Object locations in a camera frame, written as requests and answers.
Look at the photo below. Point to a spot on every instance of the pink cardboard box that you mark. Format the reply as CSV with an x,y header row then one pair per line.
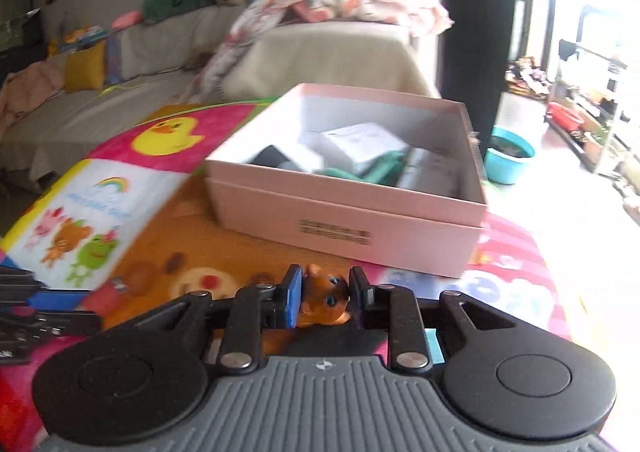
x,y
350,232

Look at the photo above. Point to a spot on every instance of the white printed box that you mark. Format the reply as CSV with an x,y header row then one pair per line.
x,y
360,144

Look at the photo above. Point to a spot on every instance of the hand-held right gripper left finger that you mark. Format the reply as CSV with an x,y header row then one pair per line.
x,y
292,299

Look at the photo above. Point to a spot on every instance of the red plastic basket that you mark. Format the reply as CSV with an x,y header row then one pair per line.
x,y
565,114

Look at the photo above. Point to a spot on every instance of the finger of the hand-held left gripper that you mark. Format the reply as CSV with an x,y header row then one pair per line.
x,y
50,324
55,300

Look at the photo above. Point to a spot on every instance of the pale pink cloth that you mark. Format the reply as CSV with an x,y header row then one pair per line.
x,y
25,92

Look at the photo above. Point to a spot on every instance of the green plastic toy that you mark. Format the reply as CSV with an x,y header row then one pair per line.
x,y
380,172

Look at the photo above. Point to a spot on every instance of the long white carton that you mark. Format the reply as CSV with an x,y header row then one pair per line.
x,y
432,172

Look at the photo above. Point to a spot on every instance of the pink plush toy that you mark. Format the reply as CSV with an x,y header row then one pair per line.
x,y
125,20

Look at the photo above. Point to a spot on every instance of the colourful cartoon play mat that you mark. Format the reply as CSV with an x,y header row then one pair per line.
x,y
165,242

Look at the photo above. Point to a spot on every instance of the black rectangular object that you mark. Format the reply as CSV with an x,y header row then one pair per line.
x,y
267,155

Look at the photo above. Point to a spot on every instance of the white usb charger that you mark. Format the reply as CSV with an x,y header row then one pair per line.
x,y
302,154

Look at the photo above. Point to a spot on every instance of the dark shelf unit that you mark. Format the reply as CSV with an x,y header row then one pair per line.
x,y
20,22

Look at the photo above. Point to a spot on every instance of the brown bear figurine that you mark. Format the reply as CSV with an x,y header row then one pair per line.
x,y
322,302

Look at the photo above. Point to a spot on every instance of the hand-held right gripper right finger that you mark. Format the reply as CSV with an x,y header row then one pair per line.
x,y
358,294

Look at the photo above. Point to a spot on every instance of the metal shelf rack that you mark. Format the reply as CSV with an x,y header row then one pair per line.
x,y
600,97

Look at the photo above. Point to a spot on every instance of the yellow cushion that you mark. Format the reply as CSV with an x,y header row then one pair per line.
x,y
85,67

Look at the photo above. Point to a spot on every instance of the beige covered sofa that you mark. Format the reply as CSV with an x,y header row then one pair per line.
x,y
325,57

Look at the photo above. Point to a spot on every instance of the blue plastic basin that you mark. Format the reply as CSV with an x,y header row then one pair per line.
x,y
505,172

